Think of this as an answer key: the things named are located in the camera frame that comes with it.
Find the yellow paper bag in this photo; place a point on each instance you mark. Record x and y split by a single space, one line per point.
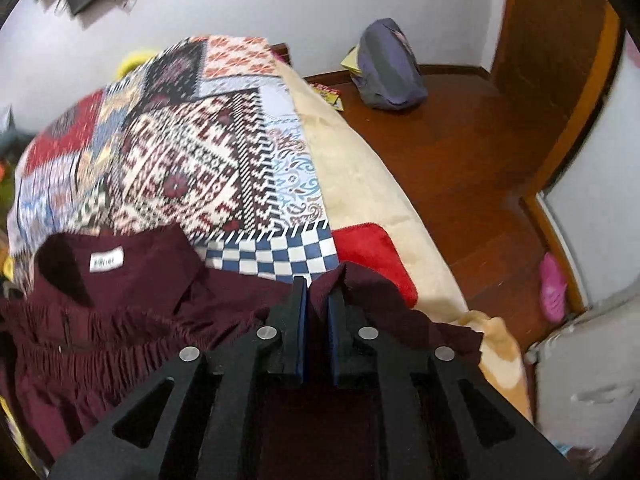
351 60

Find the colourful book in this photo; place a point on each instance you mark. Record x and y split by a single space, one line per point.
330 96

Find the wooden room door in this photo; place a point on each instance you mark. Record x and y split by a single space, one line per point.
545 70

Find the maroon button shirt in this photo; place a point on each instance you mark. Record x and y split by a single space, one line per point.
125 320

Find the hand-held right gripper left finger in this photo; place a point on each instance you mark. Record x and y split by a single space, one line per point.
295 340

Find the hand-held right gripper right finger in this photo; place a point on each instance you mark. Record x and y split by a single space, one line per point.
345 350

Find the pink slipper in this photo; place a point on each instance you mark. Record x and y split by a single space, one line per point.
552 290

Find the grey blue backpack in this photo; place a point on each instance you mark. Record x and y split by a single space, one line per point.
392 67

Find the yellow round object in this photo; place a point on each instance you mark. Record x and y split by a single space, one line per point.
136 59

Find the beige fleece bed blanket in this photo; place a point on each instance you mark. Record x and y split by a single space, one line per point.
370 185

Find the patchwork printed blanket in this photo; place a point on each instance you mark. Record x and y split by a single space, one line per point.
190 160

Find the yellow garment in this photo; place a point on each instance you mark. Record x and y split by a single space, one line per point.
6 270

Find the white bulky bag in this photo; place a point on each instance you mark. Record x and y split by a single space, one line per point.
585 385

